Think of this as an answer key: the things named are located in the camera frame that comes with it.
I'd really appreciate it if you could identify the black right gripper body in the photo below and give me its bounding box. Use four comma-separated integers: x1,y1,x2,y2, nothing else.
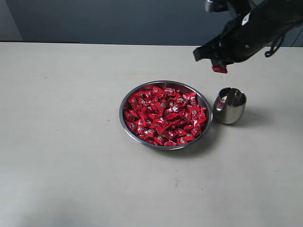
219,0,303,63

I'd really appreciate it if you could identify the red candy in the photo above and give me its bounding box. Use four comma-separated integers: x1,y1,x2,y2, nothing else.
212,66,228,74

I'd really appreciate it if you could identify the stainless steel cup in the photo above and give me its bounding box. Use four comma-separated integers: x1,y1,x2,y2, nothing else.
213,87,247,124

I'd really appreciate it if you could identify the pile of red candies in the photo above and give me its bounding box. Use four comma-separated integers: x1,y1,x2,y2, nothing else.
123,86,208,147

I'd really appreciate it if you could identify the stainless steel bowl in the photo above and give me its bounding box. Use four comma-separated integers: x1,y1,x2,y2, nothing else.
119,80,214,151

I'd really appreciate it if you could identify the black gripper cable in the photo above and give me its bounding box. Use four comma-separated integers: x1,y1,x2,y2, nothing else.
264,22,303,58

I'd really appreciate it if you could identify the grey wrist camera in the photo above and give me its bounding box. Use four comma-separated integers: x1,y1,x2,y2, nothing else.
205,0,234,13

